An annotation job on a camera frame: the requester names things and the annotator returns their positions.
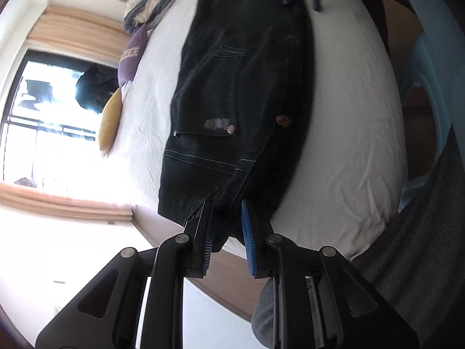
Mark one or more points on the light blue plastic chair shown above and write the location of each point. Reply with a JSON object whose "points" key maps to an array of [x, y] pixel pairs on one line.
{"points": [[436, 80]]}

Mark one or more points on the person's dark grey knit clothing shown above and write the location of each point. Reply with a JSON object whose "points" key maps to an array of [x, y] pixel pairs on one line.
{"points": [[417, 261]]}

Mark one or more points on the bed with white sheet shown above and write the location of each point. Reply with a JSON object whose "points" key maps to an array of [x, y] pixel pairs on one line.
{"points": [[345, 134]]}

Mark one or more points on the black framed balcony window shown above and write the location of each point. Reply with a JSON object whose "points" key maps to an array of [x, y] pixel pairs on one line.
{"points": [[43, 127]]}

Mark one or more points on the purple patterned pillow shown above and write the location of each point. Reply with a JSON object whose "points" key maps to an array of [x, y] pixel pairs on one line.
{"points": [[132, 54]]}

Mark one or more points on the beige curtain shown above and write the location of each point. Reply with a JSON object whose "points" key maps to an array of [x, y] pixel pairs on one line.
{"points": [[65, 201], [72, 27]]}

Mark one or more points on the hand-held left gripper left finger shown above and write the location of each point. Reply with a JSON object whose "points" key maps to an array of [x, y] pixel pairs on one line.
{"points": [[207, 247]]}

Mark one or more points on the yellow pillow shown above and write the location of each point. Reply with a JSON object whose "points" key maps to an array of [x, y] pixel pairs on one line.
{"points": [[110, 123]]}

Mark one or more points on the dark hanging clothes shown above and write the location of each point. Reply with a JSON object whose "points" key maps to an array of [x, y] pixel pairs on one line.
{"points": [[96, 87]]}

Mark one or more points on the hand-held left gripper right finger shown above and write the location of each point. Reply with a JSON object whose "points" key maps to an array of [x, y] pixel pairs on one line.
{"points": [[250, 247]]}

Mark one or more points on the black denim pants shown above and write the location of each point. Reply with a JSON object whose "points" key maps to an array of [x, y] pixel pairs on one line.
{"points": [[236, 80]]}

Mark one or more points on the blue-grey mesh fabric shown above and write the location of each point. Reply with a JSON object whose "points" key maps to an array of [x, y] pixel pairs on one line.
{"points": [[264, 316]]}

